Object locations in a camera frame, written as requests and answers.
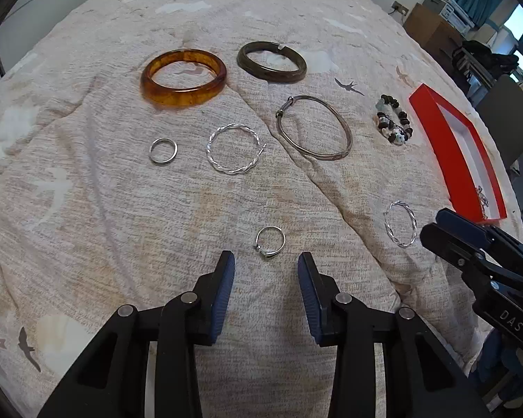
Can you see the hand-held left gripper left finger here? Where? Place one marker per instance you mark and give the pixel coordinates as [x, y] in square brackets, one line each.
[225, 296]

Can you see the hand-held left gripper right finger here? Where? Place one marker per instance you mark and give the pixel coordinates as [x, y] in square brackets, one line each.
[308, 300]

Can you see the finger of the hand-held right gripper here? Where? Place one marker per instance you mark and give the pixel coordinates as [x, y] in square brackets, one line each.
[440, 241]
[453, 220]

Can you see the small twisted silver hoop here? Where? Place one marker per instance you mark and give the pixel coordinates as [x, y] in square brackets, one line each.
[387, 226]

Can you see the red jewelry box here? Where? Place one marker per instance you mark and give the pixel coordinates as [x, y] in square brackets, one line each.
[422, 109]

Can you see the large twisted silver hoop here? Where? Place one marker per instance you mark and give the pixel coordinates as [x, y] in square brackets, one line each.
[208, 150]

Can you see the thin metal bangle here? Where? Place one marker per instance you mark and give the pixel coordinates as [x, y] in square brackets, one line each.
[284, 112]

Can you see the amber resin bangle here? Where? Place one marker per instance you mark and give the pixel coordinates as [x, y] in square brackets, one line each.
[178, 98]

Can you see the dark brown bangle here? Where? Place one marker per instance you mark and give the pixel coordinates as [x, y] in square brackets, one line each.
[266, 74]

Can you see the person's right hand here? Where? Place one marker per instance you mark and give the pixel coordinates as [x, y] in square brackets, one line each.
[501, 361]

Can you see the grey chair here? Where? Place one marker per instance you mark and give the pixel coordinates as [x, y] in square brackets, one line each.
[505, 113]

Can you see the beige bird print bedspread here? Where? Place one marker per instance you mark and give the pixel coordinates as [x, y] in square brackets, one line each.
[113, 226]

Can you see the black bag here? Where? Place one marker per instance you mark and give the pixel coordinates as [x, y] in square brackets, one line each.
[488, 59]

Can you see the wooden dresser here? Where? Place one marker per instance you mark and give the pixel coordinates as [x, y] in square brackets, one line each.
[431, 30]

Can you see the white printer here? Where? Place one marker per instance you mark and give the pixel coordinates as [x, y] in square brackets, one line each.
[451, 11]

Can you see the white wardrobe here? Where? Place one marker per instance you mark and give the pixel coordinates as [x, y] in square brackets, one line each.
[48, 0]

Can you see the wall socket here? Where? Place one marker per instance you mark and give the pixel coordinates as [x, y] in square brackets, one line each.
[401, 8]

